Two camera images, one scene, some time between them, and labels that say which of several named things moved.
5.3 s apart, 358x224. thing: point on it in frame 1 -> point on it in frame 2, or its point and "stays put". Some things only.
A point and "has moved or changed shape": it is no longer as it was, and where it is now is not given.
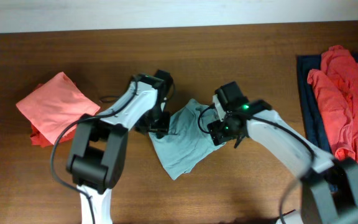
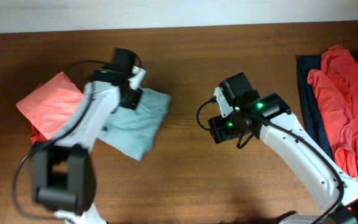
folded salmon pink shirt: (57, 105) stays put
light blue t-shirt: (189, 138) has moved or changed shape
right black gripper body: (222, 130) stays put
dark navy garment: (317, 130) stays put
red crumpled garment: (350, 99) stays put
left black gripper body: (156, 119) -> (132, 101)
